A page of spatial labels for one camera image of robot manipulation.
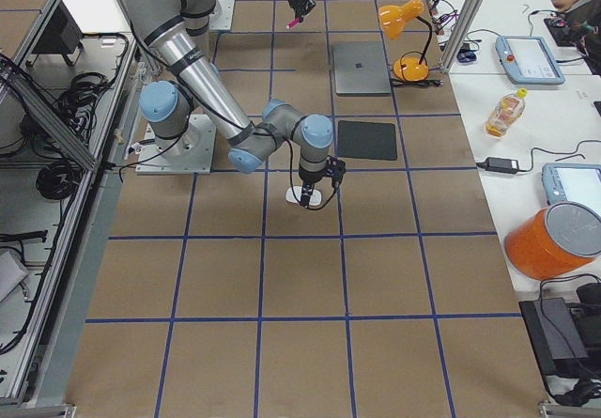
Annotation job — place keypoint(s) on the white computer mouse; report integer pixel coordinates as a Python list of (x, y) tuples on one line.
[(293, 195)]

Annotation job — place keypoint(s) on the pink marker pen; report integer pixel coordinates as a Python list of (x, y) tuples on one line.
[(293, 23)]

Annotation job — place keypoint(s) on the black mousepad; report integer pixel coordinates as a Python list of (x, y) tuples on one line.
[(367, 140)]

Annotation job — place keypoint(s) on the grey closed laptop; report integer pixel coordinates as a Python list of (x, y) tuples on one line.
[(360, 69)]

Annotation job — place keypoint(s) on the black power adapter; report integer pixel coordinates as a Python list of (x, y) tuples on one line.
[(501, 165)]

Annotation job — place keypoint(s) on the orange drink bottle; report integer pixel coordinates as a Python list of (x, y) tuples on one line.
[(507, 111)]

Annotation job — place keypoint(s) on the orange cylindrical container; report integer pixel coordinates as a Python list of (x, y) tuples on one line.
[(556, 240)]

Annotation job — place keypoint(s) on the blue teach pendant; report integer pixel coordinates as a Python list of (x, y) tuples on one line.
[(528, 61), (573, 182)]

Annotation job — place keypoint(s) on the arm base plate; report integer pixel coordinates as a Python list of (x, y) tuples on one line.
[(221, 19), (192, 153)]

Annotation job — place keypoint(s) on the aluminium frame post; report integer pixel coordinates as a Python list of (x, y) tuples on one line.
[(462, 27)]

